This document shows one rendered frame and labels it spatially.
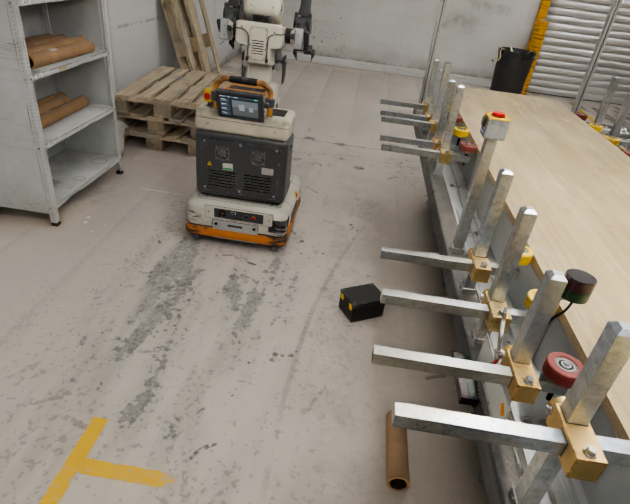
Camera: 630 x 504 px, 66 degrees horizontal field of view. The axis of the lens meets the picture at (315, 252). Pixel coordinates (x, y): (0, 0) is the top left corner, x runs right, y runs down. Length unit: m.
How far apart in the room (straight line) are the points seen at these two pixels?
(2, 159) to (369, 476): 2.63
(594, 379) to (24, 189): 3.09
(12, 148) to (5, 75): 0.41
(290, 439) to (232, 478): 0.27
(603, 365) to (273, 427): 1.41
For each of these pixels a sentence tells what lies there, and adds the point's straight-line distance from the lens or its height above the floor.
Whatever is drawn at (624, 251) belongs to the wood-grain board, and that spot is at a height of 0.90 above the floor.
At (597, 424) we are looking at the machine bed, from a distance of 1.34.
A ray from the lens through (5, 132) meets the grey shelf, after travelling 3.28.
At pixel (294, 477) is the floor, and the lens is 1.92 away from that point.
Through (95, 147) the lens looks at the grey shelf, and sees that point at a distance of 4.10.
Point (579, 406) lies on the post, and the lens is 0.95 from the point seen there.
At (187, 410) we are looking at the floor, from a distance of 2.10.
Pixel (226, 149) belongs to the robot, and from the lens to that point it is 2.88.
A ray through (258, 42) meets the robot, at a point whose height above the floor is 1.14.
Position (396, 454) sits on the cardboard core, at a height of 0.08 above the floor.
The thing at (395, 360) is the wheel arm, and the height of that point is 0.85.
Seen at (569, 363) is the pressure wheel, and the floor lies 0.91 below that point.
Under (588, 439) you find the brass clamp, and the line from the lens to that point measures 0.97.
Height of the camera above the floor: 1.60
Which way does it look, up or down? 32 degrees down
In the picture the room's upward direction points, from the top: 7 degrees clockwise
